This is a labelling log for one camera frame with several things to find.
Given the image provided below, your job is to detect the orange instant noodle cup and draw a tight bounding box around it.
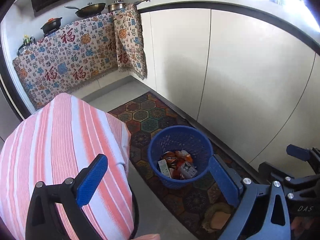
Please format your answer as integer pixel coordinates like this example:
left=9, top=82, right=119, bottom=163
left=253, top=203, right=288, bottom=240
left=162, top=150, right=193, bottom=170

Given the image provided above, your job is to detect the white green milk carton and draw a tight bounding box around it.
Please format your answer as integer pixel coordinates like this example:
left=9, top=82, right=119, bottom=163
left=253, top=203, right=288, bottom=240
left=158, top=159, right=171, bottom=178

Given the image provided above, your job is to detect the silver yellow snack wrapper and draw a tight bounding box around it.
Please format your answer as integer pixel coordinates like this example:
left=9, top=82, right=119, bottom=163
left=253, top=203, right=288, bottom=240
left=178, top=161, right=197, bottom=179

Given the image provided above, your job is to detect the blue plastic trash basket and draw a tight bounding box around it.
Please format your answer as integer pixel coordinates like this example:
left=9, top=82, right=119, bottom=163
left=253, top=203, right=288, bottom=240
left=148, top=125, right=214, bottom=189

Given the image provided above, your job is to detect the person's right hand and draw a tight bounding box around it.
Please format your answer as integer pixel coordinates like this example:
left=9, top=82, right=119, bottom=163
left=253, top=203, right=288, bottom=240
left=290, top=217, right=315, bottom=237

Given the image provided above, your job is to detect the yellow cloth on mat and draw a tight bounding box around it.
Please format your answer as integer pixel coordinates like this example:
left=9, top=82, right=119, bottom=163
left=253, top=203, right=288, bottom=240
left=202, top=202, right=234, bottom=233

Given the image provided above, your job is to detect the pink striped tablecloth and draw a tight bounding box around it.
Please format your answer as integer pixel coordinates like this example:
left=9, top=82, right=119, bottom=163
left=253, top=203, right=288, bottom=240
left=1, top=93, right=134, bottom=239

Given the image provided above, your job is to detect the patterned fu character cloth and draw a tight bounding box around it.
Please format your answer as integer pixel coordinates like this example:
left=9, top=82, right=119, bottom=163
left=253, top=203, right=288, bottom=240
left=12, top=4, right=148, bottom=109

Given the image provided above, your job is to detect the black clay pot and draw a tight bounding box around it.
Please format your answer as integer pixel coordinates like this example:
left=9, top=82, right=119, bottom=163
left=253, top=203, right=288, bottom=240
left=41, top=17, right=62, bottom=35

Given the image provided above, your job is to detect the black wok pan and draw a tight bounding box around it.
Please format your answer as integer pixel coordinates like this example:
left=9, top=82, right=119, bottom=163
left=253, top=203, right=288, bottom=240
left=65, top=3, right=106, bottom=18

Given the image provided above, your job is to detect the steel pot with lid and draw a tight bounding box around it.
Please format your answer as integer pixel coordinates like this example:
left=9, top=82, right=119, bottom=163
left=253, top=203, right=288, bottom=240
left=107, top=0, right=128, bottom=12

